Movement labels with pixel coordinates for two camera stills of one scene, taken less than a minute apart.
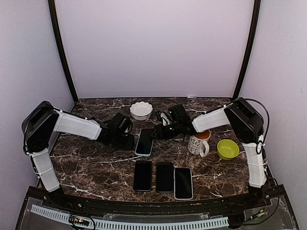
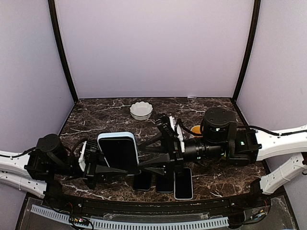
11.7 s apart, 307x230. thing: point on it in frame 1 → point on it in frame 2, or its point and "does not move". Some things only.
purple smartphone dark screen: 165,177 does not move
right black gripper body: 166,134 → 175,153
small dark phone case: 145,143 → 119,153
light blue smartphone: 183,183 does not move
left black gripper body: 121,143 → 90,175
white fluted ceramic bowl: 141,110 does not move
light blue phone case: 145,144 → 120,151
